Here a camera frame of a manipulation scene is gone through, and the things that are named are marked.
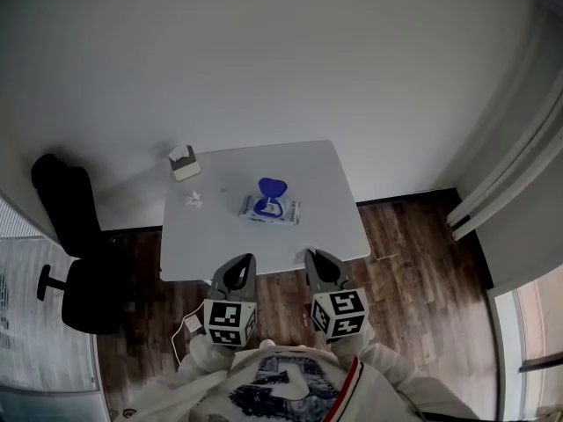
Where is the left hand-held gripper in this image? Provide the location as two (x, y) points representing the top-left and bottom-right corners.
(202, 252), (259, 350)

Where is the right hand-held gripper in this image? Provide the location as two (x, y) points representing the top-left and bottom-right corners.
(303, 247), (369, 346)

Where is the plastic wipes packet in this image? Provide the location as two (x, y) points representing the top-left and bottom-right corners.
(237, 177), (303, 229)

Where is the person's left forearm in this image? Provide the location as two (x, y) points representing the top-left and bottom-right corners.
(178, 334), (235, 382)

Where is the white table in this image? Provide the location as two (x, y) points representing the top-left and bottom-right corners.
(158, 139), (372, 285)

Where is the white printed sweatshirt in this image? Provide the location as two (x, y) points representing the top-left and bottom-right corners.
(109, 343), (481, 422)

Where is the white grey tissue box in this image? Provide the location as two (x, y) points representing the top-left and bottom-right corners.
(167, 144), (203, 184)

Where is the black office chair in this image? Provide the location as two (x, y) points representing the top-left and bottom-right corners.
(30, 153), (129, 336)

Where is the frosted ribbed glass panel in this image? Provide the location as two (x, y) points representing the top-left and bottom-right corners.
(0, 186), (100, 396)

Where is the white vertical pipe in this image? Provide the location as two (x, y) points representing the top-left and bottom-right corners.
(445, 98), (563, 232)
(451, 116), (563, 243)

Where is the black framed window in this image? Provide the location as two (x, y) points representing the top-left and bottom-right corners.
(486, 264), (563, 422)

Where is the white cable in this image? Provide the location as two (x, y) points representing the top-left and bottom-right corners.
(172, 308), (208, 371)

